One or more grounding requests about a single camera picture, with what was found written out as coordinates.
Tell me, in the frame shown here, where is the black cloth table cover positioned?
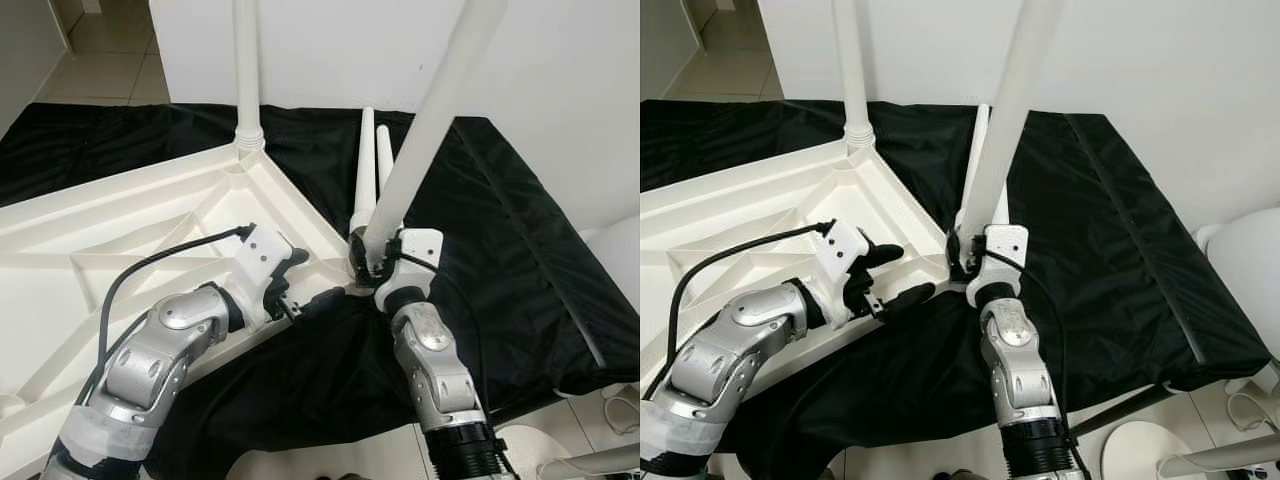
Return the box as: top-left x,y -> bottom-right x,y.
640,98 -> 1280,480
0,100 -> 641,480

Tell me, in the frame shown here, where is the dark metal table leg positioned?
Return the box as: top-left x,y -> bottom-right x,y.
500,385 -> 601,421
1070,385 -> 1176,436

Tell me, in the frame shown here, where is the white round stand base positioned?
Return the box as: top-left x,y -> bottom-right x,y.
1108,420 -> 1201,480
495,425 -> 581,480

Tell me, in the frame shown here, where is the white rounded appliance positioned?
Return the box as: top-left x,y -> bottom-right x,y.
580,215 -> 641,301
1195,208 -> 1280,301

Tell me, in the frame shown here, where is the white stand pole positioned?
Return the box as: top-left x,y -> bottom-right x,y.
1160,435 -> 1280,479
540,445 -> 641,479

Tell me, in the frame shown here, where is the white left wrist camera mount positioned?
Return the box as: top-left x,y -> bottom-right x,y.
230,222 -> 296,326
815,220 -> 871,326

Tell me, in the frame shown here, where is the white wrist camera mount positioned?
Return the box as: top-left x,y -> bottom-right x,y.
375,228 -> 444,311
815,220 -> 871,326
965,225 -> 1031,306
230,222 -> 296,326

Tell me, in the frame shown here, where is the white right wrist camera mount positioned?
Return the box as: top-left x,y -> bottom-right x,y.
375,228 -> 444,311
965,225 -> 1031,306

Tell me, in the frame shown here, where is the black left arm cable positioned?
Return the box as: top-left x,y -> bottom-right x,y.
640,222 -> 836,401
75,225 -> 256,401

